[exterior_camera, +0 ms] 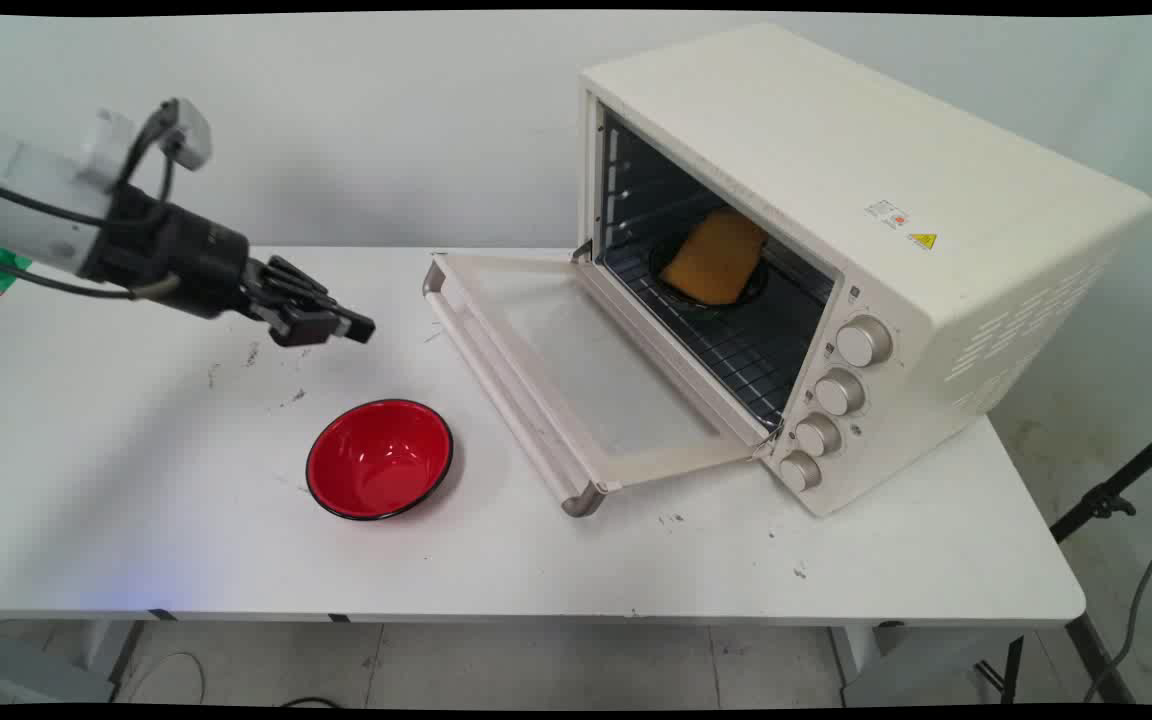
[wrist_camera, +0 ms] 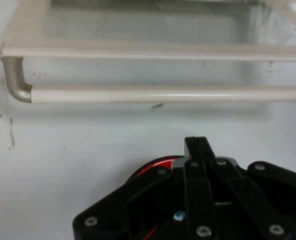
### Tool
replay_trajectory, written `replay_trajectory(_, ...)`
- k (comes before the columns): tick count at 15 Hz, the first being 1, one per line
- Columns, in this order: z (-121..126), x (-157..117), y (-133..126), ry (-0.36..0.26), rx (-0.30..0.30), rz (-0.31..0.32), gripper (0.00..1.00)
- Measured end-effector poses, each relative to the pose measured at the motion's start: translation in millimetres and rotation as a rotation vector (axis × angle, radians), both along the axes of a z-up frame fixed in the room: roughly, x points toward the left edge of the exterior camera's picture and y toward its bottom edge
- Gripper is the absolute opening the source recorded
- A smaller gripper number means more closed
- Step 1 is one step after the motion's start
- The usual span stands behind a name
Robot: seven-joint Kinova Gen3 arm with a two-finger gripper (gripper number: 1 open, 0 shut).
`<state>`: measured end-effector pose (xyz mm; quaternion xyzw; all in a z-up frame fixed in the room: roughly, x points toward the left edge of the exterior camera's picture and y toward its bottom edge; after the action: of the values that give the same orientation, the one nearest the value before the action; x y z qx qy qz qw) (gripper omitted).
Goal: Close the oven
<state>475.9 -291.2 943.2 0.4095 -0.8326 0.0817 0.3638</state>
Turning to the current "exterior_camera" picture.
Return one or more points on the white label sticker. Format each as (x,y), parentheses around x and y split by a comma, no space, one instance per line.
(887,214)

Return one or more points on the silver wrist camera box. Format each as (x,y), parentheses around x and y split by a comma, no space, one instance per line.
(191,135)

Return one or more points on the orange bread slice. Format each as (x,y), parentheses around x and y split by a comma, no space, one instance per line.
(716,258)

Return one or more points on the yellow warning sticker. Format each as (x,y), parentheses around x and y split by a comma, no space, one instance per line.
(923,241)

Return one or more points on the silver oven knob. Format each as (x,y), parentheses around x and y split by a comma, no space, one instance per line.
(799,471)
(839,392)
(864,342)
(817,435)

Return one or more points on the black tripod stand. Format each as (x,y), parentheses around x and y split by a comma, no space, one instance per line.
(1101,498)

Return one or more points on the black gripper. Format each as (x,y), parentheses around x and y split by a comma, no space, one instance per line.
(171,255)

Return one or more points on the cream glass oven door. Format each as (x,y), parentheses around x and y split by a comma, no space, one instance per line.
(576,370)

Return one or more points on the dark green plate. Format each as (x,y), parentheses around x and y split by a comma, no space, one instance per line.
(681,297)

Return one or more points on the white table leg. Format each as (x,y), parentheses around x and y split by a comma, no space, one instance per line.
(896,660)
(46,660)

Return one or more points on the red bowl with black rim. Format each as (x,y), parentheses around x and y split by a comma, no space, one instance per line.
(379,460)

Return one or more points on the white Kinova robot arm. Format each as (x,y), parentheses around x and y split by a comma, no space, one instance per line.
(26,190)

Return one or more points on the cream toaster oven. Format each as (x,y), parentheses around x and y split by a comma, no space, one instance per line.
(836,150)

